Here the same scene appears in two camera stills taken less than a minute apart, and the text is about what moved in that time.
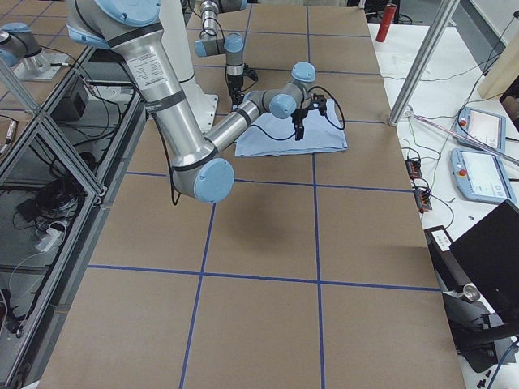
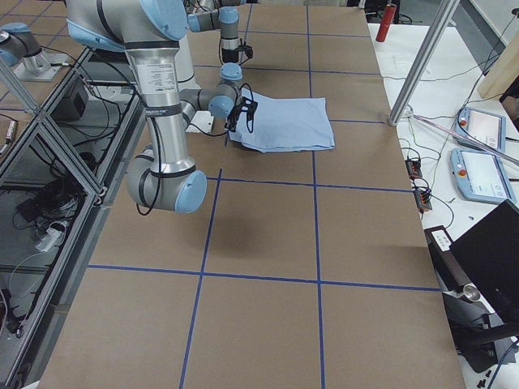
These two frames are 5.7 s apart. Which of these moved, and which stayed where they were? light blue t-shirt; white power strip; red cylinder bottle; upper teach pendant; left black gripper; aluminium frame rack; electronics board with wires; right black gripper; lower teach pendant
Moved: light blue t-shirt; left black gripper; right black gripper
Stayed: lower teach pendant; electronics board with wires; white power strip; aluminium frame rack; red cylinder bottle; upper teach pendant
